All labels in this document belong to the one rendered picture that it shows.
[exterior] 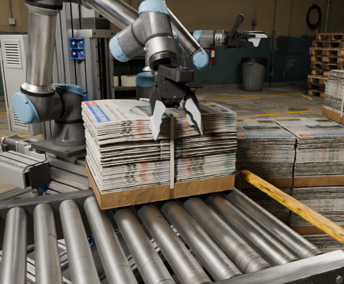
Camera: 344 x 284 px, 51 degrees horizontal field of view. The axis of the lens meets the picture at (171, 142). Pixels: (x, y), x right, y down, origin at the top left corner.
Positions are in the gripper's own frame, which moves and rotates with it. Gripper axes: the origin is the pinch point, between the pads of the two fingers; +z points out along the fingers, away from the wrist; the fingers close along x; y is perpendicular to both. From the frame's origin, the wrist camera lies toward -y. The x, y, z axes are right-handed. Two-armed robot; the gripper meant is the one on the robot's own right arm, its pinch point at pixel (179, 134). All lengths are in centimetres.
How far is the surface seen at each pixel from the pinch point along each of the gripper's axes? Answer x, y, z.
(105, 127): 15.7, 5.7, -5.0
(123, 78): -140, 592, -273
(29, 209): 34.7, 27.7, 9.3
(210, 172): -12.1, 13.5, 7.9
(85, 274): 24.8, -3.2, 25.6
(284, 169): -65, 53, 6
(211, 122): -11.9, 6.1, -3.9
